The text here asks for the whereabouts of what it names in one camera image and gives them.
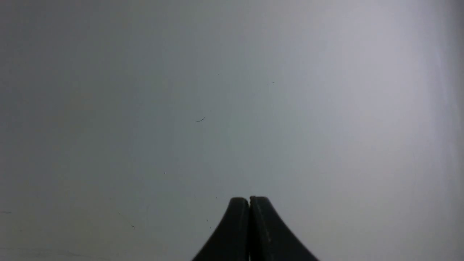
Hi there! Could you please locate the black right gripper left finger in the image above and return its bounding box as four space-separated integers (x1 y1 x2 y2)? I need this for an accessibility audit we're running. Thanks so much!
193 197 250 261

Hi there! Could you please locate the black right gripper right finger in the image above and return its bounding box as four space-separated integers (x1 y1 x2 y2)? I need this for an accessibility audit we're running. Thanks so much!
250 196 318 261

